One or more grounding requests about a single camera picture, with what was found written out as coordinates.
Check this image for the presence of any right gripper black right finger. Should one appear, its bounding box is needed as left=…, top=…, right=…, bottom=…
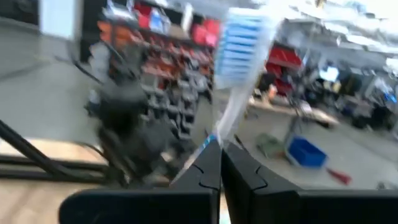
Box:
left=222, top=141, right=398, bottom=224

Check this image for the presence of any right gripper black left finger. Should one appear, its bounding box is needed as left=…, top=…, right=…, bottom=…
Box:
left=58, top=139, right=222, bottom=224

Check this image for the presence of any blue white toothbrush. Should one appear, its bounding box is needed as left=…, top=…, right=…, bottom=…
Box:
left=169, top=6, right=282, bottom=186

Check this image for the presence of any blue plastic bin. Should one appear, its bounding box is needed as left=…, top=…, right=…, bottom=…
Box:
left=285, top=135, right=328, bottom=169

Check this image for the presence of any green bag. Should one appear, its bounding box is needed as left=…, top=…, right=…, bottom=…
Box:
left=254, top=132, right=285, bottom=159

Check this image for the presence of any red dustpan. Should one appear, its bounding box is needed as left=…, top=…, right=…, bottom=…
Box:
left=325, top=167, right=353, bottom=186

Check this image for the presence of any low wooden platform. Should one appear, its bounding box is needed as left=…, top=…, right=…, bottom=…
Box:
left=248, top=96, right=340, bottom=129

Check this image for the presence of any computer monitor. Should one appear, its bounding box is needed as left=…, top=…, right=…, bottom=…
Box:
left=318, top=65, right=340, bottom=83

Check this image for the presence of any shelf rack with orange bins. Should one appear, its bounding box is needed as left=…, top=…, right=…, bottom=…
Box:
left=93, top=0, right=221, bottom=141

